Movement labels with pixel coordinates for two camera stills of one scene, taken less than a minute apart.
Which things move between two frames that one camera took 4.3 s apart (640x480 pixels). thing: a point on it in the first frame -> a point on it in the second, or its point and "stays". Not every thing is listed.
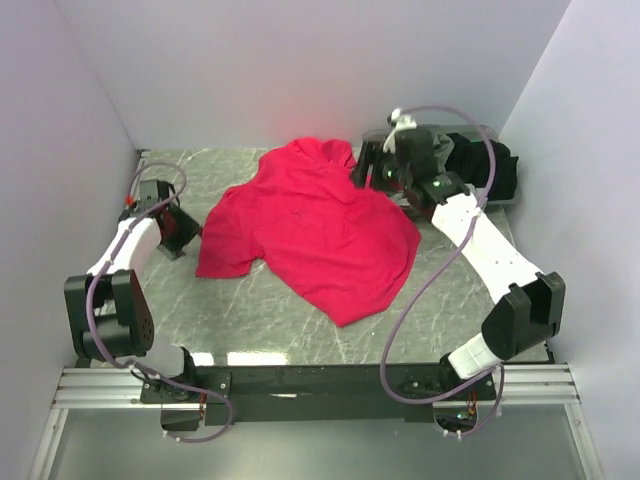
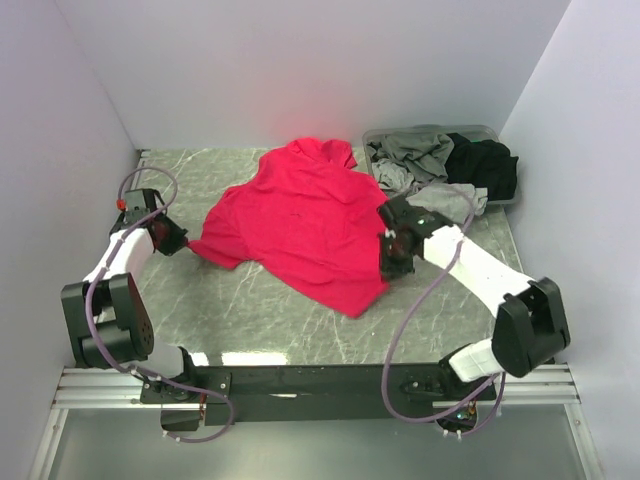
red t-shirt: x=314 y=227 stays
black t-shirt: x=469 y=162 stays
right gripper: x=375 y=181 -> x=391 y=271
